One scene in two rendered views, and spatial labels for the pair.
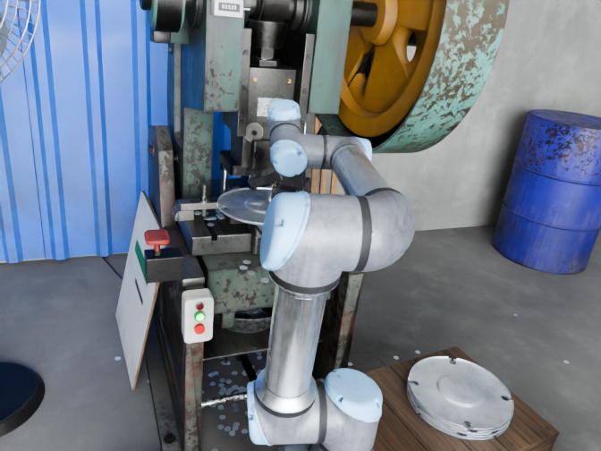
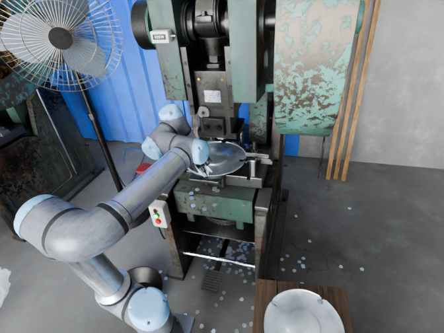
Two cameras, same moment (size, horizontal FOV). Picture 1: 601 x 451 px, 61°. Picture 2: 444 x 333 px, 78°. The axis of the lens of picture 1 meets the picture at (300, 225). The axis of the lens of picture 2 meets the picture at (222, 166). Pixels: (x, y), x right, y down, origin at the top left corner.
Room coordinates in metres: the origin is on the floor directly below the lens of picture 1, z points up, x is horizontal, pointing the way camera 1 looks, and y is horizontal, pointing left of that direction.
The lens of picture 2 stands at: (0.63, -0.65, 1.49)
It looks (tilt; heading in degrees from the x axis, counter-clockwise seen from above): 35 degrees down; 43
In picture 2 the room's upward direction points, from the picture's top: 5 degrees counter-clockwise
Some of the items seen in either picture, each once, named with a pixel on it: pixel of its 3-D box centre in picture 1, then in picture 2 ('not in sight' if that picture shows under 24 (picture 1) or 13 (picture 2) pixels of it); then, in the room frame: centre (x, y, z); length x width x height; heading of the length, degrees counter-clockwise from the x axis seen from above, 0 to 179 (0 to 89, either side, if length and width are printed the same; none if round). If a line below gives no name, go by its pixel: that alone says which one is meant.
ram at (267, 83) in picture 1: (264, 113); (216, 98); (1.48, 0.14, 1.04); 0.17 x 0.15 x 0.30; 24
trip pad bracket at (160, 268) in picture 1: (164, 281); not in sight; (1.18, 0.35, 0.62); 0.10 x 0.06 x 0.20; 114
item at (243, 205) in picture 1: (266, 205); (215, 157); (1.41, 0.11, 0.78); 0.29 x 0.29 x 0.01
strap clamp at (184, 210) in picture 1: (201, 200); not in sight; (1.45, 0.31, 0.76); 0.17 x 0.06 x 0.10; 114
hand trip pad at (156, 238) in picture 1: (156, 247); (145, 173); (1.18, 0.37, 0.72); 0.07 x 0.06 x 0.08; 24
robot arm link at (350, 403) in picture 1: (347, 409); (149, 312); (0.79, -0.13, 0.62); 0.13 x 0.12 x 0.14; 100
